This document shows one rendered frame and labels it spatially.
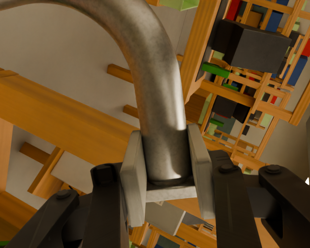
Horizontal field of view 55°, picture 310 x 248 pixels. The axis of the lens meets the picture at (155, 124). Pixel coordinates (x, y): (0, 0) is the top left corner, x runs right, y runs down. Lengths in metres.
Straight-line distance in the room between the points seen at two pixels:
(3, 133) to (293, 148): 10.63
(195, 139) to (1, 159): 0.85
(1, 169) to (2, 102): 0.26
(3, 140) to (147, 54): 0.80
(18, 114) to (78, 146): 0.17
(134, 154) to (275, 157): 11.22
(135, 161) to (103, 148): 0.51
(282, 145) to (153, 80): 10.98
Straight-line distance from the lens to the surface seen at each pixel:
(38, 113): 0.74
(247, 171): 8.23
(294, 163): 11.42
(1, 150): 0.96
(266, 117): 10.08
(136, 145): 0.17
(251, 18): 7.11
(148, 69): 0.18
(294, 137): 11.00
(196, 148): 0.15
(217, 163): 0.16
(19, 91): 0.77
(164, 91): 0.18
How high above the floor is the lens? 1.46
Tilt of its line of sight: 15 degrees down
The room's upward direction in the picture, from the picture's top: 114 degrees clockwise
